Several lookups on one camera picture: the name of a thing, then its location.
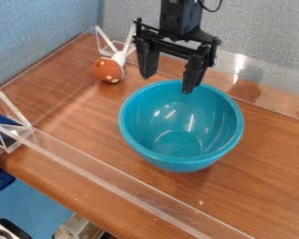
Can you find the grey box under table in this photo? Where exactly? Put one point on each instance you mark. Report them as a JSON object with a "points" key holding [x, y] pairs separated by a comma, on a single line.
{"points": [[79, 228]]}

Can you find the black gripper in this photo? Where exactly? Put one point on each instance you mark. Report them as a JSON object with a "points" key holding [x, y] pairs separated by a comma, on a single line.
{"points": [[179, 37]]}

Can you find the brown white plush mushroom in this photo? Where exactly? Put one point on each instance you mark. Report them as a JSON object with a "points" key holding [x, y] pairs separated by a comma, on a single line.
{"points": [[108, 67]]}

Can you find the clear acrylic front barrier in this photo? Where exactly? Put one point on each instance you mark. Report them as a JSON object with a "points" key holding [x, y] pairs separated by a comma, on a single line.
{"points": [[178, 213]]}

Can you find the black white object bottom left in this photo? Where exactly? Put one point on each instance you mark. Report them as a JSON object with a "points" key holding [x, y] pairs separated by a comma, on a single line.
{"points": [[11, 231]]}

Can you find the clear acrylic left barrier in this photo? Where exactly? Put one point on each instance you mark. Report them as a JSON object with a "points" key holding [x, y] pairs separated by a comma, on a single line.
{"points": [[53, 82]]}

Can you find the blue plastic bowl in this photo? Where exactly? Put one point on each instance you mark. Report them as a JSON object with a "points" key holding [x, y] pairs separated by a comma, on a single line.
{"points": [[181, 131]]}

